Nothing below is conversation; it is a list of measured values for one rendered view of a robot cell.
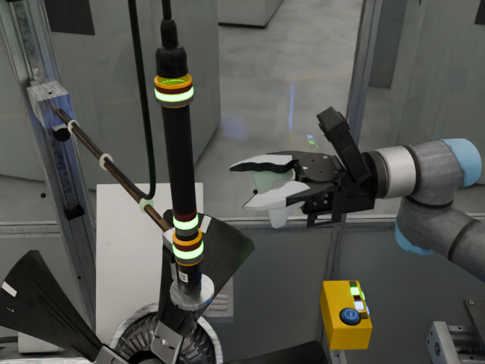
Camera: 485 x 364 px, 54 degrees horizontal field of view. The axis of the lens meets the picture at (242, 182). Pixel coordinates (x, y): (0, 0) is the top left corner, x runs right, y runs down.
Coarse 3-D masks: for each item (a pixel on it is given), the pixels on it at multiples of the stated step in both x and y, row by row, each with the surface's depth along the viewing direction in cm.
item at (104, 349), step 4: (104, 348) 89; (100, 352) 91; (104, 352) 90; (108, 352) 89; (112, 352) 88; (100, 356) 92; (104, 356) 91; (108, 356) 90; (112, 356) 89; (116, 356) 88; (96, 360) 94; (100, 360) 93; (104, 360) 92; (108, 360) 91; (116, 360) 90; (120, 360) 88; (124, 360) 88
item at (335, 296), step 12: (324, 288) 127; (336, 288) 127; (348, 288) 127; (360, 288) 127; (324, 300) 127; (336, 300) 123; (348, 300) 123; (324, 312) 127; (336, 312) 120; (324, 324) 127; (336, 324) 117; (348, 324) 117; (360, 324) 117; (336, 336) 118; (348, 336) 118; (360, 336) 118; (336, 348) 121; (348, 348) 121; (360, 348) 121
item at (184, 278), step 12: (168, 24) 50; (168, 36) 51; (168, 48) 52; (180, 48) 52; (156, 60) 53; (168, 60) 52; (180, 60) 52; (156, 72) 54; (168, 72) 52; (180, 72) 53; (180, 264) 70; (180, 276) 72; (192, 276) 71; (192, 288) 73
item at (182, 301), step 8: (168, 232) 73; (168, 240) 72; (168, 248) 73; (168, 256) 73; (176, 264) 73; (176, 272) 74; (176, 280) 75; (208, 280) 76; (176, 288) 75; (208, 288) 75; (168, 296) 75; (176, 296) 74; (184, 296) 74; (192, 296) 74; (200, 296) 74; (208, 296) 74; (176, 304) 73; (184, 304) 72; (192, 304) 72; (200, 304) 73
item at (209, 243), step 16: (224, 224) 91; (208, 240) 91; (224, 240) 90; (240, 240) 89; (208, 256) 90; (224, 256) 89; (240, 256) 88; (208, 272) 89; (224, 272) 88; (160, 288) 97; (160, 304) 96; (208, 304) 88; (160, 320) 94; (176, 320) 91; (192, 320) 88
